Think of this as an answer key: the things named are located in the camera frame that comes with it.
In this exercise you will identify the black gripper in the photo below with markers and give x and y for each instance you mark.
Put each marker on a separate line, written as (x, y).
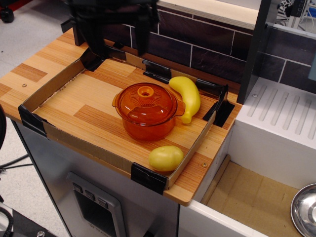
(89, 15)

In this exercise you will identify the orange transparent pot lid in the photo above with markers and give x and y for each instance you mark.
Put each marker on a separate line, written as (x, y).
(145, 104)

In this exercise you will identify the orange transparent plastic pot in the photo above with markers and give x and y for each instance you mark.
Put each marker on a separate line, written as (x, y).
(155, 132)

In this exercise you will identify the yellow toy banana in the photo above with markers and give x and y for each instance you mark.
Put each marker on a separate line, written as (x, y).
(190, 96)

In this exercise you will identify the cardboard fence with black tape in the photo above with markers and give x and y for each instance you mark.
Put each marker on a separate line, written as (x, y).
(75, 109)

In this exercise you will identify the yellow toy potato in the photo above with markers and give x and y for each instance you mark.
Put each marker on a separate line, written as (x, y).
(165, 158)

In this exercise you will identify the toy dishwasher front panel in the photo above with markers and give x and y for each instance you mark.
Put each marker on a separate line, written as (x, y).
(101, 211)

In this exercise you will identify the white toy sink unit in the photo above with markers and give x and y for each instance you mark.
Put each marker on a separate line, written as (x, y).
(269, 155)

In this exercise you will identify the silver metal bowl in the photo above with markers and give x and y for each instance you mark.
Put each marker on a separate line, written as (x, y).
(303, 211)

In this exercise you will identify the black vertical post right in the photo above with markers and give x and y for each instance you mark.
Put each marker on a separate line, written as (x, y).
(249, 78)

